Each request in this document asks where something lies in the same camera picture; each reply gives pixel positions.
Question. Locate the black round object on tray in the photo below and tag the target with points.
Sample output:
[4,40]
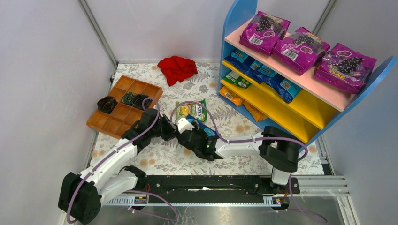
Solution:
[107,104]

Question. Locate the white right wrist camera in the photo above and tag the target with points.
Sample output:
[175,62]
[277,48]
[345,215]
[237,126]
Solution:
[183,124]

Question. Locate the orange mango candy bag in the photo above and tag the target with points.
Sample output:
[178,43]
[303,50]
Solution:
[231,96]
[256,114]

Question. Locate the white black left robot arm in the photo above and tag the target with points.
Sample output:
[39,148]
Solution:
[82,195]

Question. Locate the purple grape candy bag left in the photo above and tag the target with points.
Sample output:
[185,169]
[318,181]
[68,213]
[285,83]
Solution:
[263,32]

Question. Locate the black round object in tray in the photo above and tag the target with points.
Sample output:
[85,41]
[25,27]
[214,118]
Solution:
[141,101]

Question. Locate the blue yellow pink shelf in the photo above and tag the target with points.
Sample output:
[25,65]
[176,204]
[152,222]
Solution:
[314,110]

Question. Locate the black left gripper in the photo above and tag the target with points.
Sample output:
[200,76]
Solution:
[169,131]

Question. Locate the green white Fox's candy bag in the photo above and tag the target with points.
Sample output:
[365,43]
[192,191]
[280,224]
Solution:
[196,111]

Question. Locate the floral table mat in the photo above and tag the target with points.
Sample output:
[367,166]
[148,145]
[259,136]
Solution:
[170,158]

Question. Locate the red cloth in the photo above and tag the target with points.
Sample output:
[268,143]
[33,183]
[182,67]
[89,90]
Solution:
[177,69]

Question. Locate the blue candy bag on shelf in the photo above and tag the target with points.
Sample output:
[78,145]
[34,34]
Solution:
[245,64]

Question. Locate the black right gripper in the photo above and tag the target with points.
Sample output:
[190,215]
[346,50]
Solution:
[189,136]

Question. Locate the dark round object in tray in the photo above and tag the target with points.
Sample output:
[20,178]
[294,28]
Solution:
[128,98]

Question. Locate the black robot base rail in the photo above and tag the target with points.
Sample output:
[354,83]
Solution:
[207,189]

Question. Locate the orange wooden divided tray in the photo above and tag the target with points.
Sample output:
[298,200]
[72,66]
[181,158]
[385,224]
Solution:
[123,116]

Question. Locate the purple grape candy bag right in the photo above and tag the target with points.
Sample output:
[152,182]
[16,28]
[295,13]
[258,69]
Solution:
[345,69]

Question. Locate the purple grape candy bag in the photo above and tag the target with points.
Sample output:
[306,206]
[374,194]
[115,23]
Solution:
[300,50]
[263,32]
[345,69]

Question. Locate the blue candy bag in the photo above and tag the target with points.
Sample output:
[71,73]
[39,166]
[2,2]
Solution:
[285,88]
[245,64]
[199,128]

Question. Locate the purple grape candy bag middle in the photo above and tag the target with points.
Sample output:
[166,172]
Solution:
[300,50]

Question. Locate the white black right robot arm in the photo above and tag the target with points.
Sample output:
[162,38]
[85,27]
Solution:
[275,146]

